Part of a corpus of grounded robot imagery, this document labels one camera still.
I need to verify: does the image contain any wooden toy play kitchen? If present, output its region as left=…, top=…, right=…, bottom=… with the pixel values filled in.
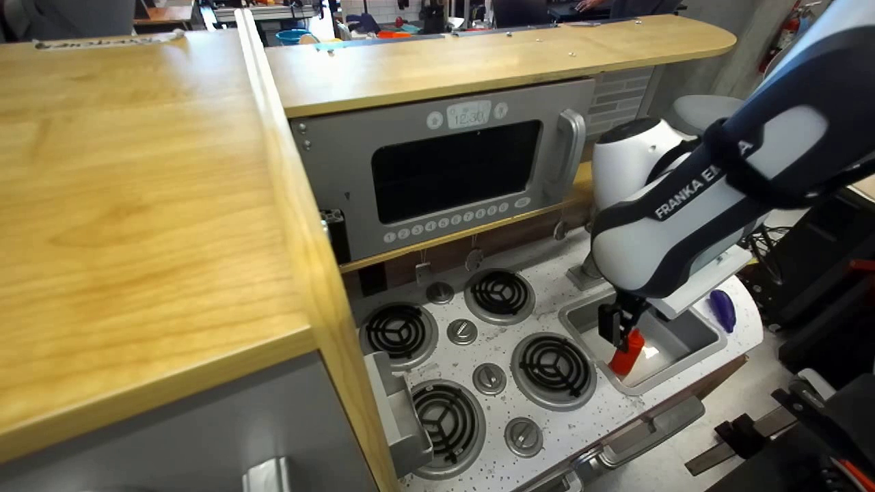
left=0, top=11, right=769, bottom=492

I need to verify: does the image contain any grey toy microwave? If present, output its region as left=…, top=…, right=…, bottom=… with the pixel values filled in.
left=290, top=77, right=600, bottom=268

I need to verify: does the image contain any grey toy sink basin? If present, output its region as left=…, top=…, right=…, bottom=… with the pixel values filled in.
left=558, top=286, right=733, bottom=399

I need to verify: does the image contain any grey oven door handle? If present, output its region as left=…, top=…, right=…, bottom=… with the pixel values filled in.
left=570, top=390, right=707, bottom=479

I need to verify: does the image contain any grey fridge door handle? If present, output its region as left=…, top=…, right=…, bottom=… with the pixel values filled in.
left=240, top=453, right=296, bottom=492

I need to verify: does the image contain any grey office chair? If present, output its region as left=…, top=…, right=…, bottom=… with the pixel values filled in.
left=670, top=92, right=755, bottom=140

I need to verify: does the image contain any grey metal bar clamp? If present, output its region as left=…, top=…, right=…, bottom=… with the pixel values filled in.
left=682, top=407, right=803, bottom=479

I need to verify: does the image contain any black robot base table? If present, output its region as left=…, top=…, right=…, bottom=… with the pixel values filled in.
left=704, top=181, right=875, bottom=492

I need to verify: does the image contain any grey plastic side bracket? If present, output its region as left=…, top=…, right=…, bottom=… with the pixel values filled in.
left=363, top=349, right=434, bottom=479

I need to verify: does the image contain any purple toy eggplant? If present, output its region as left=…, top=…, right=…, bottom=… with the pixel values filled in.
left=707, top=286, right=739, bottom=336

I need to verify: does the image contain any black coil stove burner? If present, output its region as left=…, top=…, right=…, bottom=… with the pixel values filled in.
left=509, top=331, right=599, bottom=412
left=408, top=377, right=490, bottom=479
left=462, top=268, right=538, bottom=327
left=360, top=300, right=440, bottom=368

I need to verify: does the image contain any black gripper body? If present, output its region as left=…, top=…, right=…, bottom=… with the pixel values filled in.
left=595, top=289, right=652, bottom=345

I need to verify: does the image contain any red squeeze bottle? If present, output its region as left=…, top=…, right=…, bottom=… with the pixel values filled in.
left=607, top=325, right=648, bottom=380

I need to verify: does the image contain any grey microwave door handle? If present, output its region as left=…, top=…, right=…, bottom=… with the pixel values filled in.
left=540, top=107, right=590, bottom=207

